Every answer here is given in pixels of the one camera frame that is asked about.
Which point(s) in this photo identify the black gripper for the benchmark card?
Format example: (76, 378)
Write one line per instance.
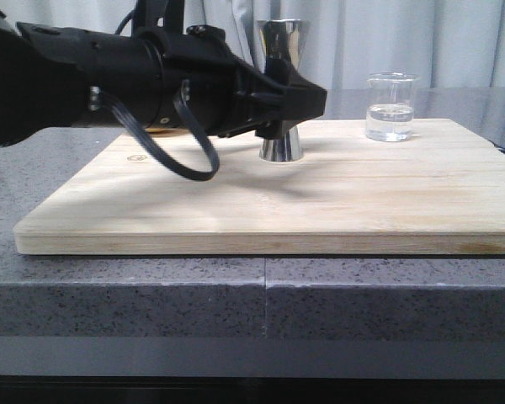
(226, 95)

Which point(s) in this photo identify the wooden cutting board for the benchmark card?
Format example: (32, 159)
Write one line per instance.
(442, 192)

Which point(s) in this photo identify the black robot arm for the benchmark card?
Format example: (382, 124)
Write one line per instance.
(47, 77)

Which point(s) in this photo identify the steel double jigger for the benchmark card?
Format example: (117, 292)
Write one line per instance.
(283, 39)

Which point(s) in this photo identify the grey curtain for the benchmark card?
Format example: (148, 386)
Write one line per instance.
(447, 44)

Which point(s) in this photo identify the glass measuring beaker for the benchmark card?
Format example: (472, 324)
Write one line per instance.
(390, 112)

